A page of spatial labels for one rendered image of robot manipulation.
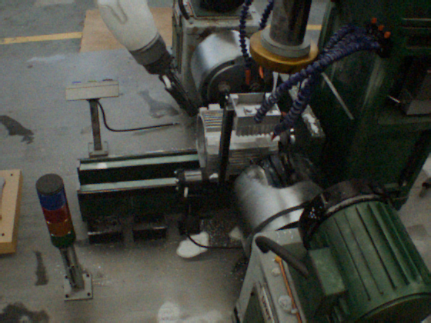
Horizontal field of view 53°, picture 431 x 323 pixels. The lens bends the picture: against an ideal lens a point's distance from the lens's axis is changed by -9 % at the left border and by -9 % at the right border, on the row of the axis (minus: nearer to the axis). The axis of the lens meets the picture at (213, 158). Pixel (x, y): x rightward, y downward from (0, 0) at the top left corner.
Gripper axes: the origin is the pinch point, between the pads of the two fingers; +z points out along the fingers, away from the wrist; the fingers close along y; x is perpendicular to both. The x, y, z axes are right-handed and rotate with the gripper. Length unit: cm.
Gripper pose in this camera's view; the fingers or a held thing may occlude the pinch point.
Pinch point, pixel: (188, 105)
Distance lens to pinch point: 132.5
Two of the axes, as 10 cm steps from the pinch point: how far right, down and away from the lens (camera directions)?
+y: -2.0, -6.9, 6.9
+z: 4.2, 5.8, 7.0
